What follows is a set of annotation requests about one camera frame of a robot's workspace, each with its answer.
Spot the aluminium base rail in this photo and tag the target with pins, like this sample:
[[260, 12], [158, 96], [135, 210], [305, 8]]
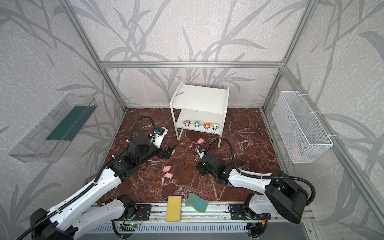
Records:
[[216, 212]]

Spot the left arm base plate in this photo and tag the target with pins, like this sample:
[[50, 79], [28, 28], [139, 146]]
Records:
[[139, 212]]

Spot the pink item in basket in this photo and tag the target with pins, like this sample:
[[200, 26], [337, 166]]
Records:
[[295, 155]]

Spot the pink pig toy lower cluster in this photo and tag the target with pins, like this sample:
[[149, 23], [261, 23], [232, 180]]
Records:
[[169, 175]]

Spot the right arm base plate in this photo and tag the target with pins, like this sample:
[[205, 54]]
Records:
[[239, 212]]

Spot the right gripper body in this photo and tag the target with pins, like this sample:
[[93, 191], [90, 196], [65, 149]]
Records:
[[202, 165]]

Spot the yellow sponge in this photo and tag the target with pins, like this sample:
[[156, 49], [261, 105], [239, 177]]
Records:
[[173, 213]]

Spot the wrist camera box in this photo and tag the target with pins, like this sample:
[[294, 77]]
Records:
[[158, 136], [201, 151]]

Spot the green sponge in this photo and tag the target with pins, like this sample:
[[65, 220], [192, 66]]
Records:
[[199, 204]]

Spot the green blue cat figurine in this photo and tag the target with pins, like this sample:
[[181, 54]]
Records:
[[197, 124]]

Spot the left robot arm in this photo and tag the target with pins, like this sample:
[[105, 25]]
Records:
[[66, 221]]

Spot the white two-tier metal shelf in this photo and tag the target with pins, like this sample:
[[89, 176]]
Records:
[[197, 103]]

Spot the clear plastic wall bin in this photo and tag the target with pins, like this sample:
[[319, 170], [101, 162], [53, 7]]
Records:
[[48, 140]]

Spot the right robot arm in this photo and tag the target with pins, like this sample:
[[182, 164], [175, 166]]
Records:
[[274, 193]]

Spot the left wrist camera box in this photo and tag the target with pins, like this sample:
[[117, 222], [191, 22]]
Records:
[[158, 136]]

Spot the white hooded blue cat figurine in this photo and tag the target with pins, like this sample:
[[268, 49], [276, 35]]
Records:
[[215, 127]]

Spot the orange crab blue cat figurine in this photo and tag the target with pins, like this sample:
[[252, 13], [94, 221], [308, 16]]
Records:
[[206, 126]]

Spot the yellow hooded blue cat figurine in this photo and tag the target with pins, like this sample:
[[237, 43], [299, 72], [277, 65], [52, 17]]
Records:
[[187, 123]]

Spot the pink pig toy middle cluster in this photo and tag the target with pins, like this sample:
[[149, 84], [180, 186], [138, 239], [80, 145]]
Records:
[[166, 169]]

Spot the white wire mesh basket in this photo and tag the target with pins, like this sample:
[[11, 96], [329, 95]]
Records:
[[299, 127]]

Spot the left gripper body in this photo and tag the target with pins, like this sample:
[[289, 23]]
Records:
[[162, 151]]

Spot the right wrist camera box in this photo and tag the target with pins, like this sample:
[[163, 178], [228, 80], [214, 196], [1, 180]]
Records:
[[201, 151]]

